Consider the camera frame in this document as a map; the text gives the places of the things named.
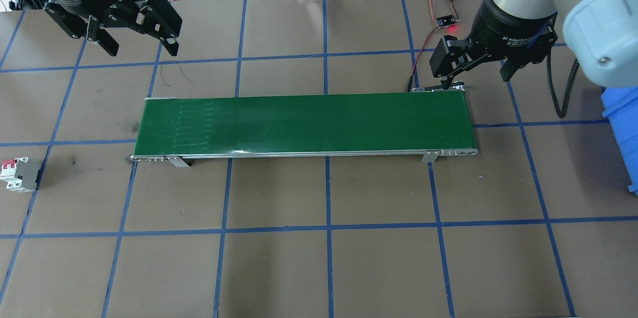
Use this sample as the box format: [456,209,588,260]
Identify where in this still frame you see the blue plastic bin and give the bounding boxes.
[601,86,638,196]

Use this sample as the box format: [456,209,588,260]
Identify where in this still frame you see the white circuit breaker red switches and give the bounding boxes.
[0,157,43,192]

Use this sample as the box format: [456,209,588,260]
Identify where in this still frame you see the green conveyor belt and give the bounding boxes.
[131,91,479,166]

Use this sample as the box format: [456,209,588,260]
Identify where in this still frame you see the red black conveyor wire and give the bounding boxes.
[399,0,459,93]

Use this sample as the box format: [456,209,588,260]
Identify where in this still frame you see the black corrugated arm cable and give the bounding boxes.
[547,53,582,119]

